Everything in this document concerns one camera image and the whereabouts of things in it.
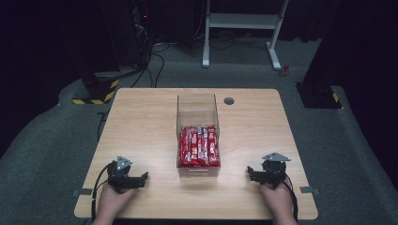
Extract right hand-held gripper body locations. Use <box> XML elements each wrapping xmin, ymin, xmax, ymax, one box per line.
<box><xmin>252</xmin><ymin>152</ymin><xmax>292</xmax><ymax>189</ymax></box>

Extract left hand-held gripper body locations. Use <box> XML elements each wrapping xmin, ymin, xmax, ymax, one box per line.
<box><xmin>107</xmin><ymin>155</ymin><xmax>144</xmax><ymax>193</ymax></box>

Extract person's left hand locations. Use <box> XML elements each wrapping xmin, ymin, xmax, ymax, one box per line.
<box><xmin>92</xmin><ymin>182</ymin><xmax>137</xmax><ymax>225</ymax></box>

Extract person's right hand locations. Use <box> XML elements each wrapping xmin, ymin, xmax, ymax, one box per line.
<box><xmin>260</xmin><ymin>178</ymin><xmax>299</xmax><ymax>225</ymax></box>

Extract grey tape strip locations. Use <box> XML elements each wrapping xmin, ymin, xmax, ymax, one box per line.
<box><xmin>71</xmin><ymin>187</ymin><xmax>94</xmax><ymax>198</ymax></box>
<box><xmin>298</xmin><ymin>186</ymin><xmax>321</xmax><ymax>196</ymax></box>

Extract pile of red snack packets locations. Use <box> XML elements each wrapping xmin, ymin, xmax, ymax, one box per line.
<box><xmin>177</xmin><ymin>125</ymin><xmax>222</xmax><ymax>169</ymax></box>

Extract clear plastic box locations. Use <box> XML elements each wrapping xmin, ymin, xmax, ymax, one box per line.
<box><xmin>176</xmin><ymin>93</ymin><xmax>222</xmax><ymax>179</ymax></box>

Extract black yellow striped stand base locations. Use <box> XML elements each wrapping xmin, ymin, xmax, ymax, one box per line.
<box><xmin>71</xmin><ymin>71</ymin><xmax>120</xmax><ymax>106</ymax></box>

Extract dark equipment rack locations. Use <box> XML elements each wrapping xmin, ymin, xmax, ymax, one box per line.
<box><xmin>130</xmin><ymin>0</ymin><xmax>155</xmax><ymax>68</ymax></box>

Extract white metal stand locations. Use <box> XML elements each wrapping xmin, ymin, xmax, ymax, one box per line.
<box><xmin>202</xmin><ymin>0</ymin><xmax>289</xmax><ymax>71</ymax></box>

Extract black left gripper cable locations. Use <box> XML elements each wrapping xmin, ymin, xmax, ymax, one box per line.
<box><xmin>90</xmin><ymin>161</ymin><xmax>114</xmax><ymax>221</ymax></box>

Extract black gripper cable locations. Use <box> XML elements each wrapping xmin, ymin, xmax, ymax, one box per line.
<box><xmin>90</xmin><ymin>161</ymin><xmax>114</xmax><ymax>221</ymax></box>
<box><xmin>283</xmin><ymin>175</ymin><xmax>299</xmax><ymax>223</ymax></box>

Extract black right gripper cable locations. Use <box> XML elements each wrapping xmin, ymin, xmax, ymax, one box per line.
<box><xmin>283</xmin><ymin>175</ymin><xmax>299</xmax><ymax>223</ymax></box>

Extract black floor cables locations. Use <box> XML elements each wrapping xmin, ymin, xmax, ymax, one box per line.
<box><xmin>130</xmin><ymin>41</ymin><xmax>172</xmax><ymax>89</ymax></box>

